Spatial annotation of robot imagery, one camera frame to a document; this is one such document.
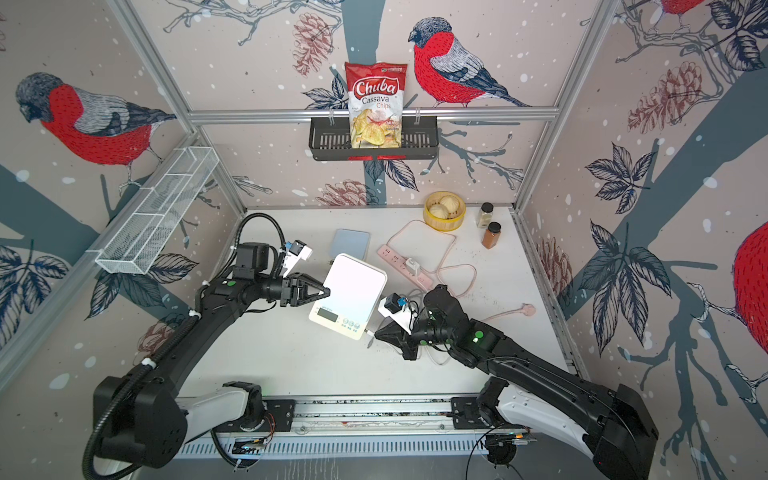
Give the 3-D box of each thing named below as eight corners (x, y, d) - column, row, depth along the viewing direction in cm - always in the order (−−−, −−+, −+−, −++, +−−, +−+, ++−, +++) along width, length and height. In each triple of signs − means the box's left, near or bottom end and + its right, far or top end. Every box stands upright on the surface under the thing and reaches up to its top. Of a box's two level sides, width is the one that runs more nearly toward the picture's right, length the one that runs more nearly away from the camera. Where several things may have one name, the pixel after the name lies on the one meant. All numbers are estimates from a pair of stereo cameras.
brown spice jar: (483, 249, 109) (489, 233, 102) (480, 237, 113) (485, 221, 106) (496, 249, 109) (503, 233, 102) (493, 237, 113) (499, 221, 106)
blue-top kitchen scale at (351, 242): (330, 258, 107) (329, 254, 105) (335, 232, 115) (334, 228, 113) (368, 258, 107) (367, 254, 105) (370, 232, 115) (369, 228, 113)
